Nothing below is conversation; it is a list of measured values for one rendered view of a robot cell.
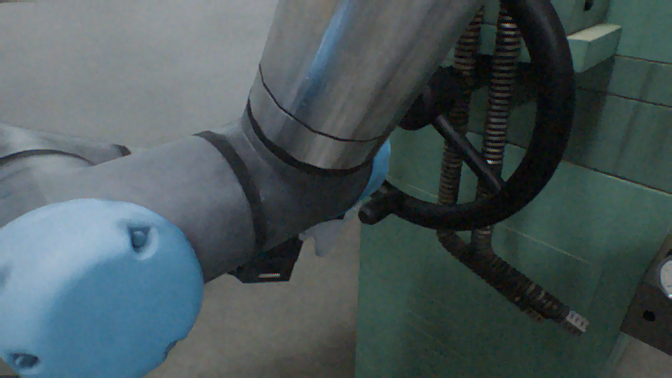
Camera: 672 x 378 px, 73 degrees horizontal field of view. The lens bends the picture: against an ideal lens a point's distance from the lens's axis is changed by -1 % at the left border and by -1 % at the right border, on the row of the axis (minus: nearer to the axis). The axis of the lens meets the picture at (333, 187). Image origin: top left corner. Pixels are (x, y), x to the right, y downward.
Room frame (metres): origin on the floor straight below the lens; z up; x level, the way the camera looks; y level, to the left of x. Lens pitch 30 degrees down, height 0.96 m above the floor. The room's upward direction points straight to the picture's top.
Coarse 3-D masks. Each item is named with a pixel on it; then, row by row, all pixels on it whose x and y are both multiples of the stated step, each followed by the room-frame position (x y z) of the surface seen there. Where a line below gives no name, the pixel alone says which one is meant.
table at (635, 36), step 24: (624, 0) 0.48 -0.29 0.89; (648, 0) 0.46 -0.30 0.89; (480, 24) 0.48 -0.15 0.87; (600, 24) 0.48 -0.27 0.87; (624, 24) 0.47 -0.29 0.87; (648, 24) 0.46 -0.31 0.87; (480, 48) 0.48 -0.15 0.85; (576, 48) 0.41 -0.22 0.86; (600, 48) 0.43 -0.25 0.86; (624, 48) 0.47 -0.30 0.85; (648, 48) 0.45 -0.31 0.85; (576, 72) 0.41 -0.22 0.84
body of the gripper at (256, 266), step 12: (288, 240) 0.32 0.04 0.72; (300, 240) 0.33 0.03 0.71; (264, 252) 0.30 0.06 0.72; (276, 252) 0.31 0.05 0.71; (288, 252) 0.32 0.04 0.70; (300, 252) 0.33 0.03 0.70; (252, 264) 0.29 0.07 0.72; (264, 264) 0.31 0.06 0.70; (276, 264) 0.32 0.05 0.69; (288, 264) 0.31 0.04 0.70; (240, 276) 0.29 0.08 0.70; (252, 276) 0.29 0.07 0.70; (288, 276) 0.31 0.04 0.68
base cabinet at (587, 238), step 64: (576, 192) 0.47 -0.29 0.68; (640, 192) 0.43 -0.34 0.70; (384, 256) 0.66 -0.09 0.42; (448, 256) 0.57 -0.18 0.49; (512, 256) 0.51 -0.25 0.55; (576, 256) 0.45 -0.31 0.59; (640, 256) 0.41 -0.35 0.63; (384, 320) 0.66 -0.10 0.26; (448, 320) 0.56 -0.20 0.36; (512, 320) 0.49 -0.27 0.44
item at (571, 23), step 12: (492, 0) 0.47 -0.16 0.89; (552, 0) 0.43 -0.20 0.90; (564, 0) 0.43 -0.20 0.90; (576, 0) 0.42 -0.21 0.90; (588, 0) 0.44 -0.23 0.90; (600, 0) 0.47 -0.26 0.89; (492, 12) 0.47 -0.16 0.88; (564, 12) 0.42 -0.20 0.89; (576, 12) 0.43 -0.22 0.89; (588, 12) 0.45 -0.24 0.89; (600, 12) 0.48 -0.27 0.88; (492, 24) 0.47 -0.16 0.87; (564, 24) 0.42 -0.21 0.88; (576, 24) 0.43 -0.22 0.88; (588, 24) 0.46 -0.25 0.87
